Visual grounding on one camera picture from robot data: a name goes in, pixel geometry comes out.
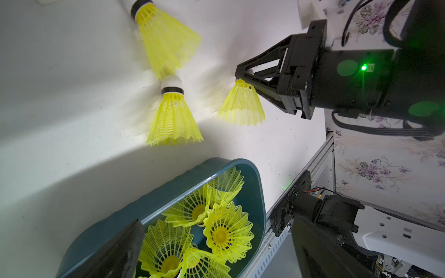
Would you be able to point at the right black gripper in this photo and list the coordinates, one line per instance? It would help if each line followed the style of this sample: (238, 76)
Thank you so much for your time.
(294, 60)

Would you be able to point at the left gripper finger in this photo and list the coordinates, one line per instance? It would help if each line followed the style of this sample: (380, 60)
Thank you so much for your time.
(118, 258)

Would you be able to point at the yellow shuttlecock pile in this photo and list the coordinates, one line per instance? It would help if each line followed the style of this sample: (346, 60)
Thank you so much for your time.
(242, 106)
(169, 43)

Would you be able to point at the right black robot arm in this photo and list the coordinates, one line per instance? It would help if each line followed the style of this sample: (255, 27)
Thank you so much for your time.
(398, 91)

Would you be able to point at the dark teal storage tray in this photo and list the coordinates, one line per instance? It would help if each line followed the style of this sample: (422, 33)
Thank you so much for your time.
(149, 208)

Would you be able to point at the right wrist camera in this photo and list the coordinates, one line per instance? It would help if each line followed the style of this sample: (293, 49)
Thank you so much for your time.
(331, 10)

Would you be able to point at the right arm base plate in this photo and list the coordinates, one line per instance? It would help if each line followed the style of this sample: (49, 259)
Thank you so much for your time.
(334, 213)

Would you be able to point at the aluminium front rail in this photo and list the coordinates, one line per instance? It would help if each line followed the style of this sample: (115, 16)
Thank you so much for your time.
(315, 232)

